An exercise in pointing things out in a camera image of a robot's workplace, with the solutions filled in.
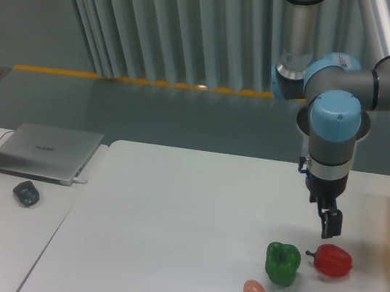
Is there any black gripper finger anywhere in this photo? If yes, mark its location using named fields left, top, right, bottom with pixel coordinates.
left=317, top=200, right=343, bottom=239

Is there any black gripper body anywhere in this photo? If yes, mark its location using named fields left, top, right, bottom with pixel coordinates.
left=305, top=171, right=348, bottom=210

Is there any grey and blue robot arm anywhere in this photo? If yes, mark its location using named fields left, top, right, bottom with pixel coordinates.
left=272, top=0, right=390, bottom=239

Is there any red bell pepper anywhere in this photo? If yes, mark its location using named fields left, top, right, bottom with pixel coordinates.
left=305, top=243, right=353, bottom=278

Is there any green bell pepper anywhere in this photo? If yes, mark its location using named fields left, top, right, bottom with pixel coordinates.
left=265, top=242, right=301, bottom=287

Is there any white pleated curtain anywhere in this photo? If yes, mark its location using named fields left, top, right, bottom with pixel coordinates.
left=73, top=0, right=284, bottom=97

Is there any white charging plug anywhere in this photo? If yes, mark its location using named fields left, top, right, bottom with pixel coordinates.
left=71, top=177, right=88, bottom=184

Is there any silver closed laptop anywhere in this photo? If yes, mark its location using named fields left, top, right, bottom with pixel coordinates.
left=0, top=122, right=104, bottom=186

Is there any dark small gadget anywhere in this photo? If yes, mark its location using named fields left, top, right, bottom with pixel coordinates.
left=13, top=180, right=40, bottom=208

